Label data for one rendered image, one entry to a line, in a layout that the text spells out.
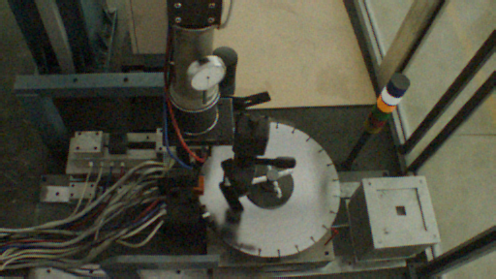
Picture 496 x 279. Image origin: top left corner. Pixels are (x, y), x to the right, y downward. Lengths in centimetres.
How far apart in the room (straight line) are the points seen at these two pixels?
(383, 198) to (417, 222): 11
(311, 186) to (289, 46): 63
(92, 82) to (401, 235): 81
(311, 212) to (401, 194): 27
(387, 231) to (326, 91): 53
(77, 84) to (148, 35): 44
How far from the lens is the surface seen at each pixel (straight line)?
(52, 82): 105
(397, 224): 109
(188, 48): 54
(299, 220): 96
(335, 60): 149
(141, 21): 60
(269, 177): 93
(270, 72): 140
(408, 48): 131
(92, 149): 110
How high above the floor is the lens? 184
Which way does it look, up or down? 59 degrees down
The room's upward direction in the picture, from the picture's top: 12 degrees clockwise
